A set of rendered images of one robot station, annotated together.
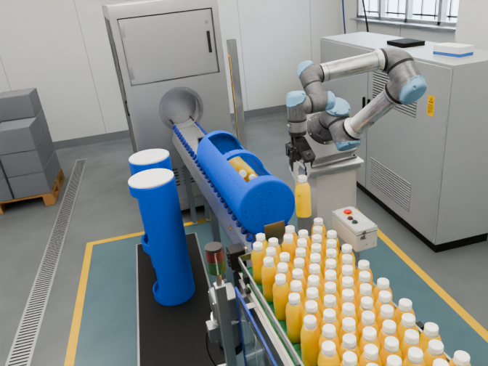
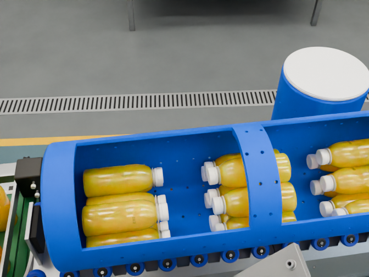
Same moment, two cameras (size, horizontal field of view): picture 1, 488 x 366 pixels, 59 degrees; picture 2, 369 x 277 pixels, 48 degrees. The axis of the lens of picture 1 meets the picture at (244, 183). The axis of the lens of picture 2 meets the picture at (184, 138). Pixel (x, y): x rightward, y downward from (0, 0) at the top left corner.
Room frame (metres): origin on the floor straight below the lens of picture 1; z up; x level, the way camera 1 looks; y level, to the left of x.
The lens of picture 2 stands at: (2.11, -0.58, 1.87)
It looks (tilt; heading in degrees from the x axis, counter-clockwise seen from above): 47 degrees down; 98
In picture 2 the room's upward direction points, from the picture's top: straight up
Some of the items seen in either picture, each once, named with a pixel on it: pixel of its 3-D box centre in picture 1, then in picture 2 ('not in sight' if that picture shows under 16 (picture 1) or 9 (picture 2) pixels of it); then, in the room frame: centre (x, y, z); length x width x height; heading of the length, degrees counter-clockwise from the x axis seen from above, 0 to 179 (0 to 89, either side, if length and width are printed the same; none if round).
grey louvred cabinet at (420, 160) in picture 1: (391, 123); not in sight; (3.84, -1.44, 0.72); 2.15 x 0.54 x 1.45; 11
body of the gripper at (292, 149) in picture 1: (297, 144); not in sight; (1.64, -0.23, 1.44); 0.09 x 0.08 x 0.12; 16
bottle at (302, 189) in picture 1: (303, 197); not in sight; (1.61, -0.24, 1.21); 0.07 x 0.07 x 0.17
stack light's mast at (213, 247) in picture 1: (216, 265); not in sight; (1.23, 0.13, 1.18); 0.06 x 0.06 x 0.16
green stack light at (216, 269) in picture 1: (216, 264); not in sight; (1.23, 0.13, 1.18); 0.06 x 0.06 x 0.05
